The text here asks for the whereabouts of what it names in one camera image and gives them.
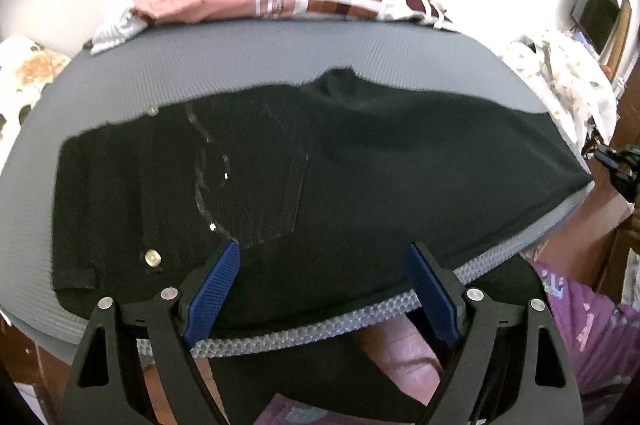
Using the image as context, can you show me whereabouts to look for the black denim pants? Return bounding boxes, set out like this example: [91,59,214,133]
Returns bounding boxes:
[52,68,591,338]

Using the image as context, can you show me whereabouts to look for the purple printed shirt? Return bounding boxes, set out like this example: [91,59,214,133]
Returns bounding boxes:
[529,261,639,407]

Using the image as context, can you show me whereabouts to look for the white patterned cloth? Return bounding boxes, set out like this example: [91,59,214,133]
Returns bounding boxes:
[497,30,617,151]

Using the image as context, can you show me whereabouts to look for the wooden shelf cabinet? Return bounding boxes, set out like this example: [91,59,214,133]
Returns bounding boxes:
[570,0,639,84]

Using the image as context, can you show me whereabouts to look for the black trousers on legs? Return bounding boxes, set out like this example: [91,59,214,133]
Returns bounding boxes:
[209,245,541,424]

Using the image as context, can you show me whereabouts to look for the grey mesh mattress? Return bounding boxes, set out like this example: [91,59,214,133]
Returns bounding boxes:
[1,21,592,361]

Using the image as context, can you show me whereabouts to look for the floral white orange pillow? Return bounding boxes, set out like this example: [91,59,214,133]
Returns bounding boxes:
[1,35,70,144]

